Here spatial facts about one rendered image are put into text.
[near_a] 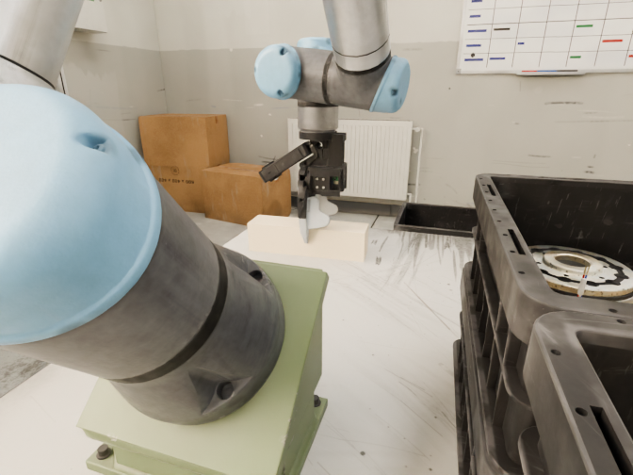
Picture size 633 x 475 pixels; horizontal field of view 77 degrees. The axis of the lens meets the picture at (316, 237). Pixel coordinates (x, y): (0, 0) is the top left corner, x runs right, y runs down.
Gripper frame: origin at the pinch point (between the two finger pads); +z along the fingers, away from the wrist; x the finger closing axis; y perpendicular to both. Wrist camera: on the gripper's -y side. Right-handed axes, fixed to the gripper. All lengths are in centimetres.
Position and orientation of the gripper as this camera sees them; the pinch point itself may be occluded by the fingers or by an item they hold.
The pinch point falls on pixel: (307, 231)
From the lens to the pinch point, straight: 81.2
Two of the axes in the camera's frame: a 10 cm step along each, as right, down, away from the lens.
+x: 2.4, -3.4, 9.1
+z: 0.0, 9.4, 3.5
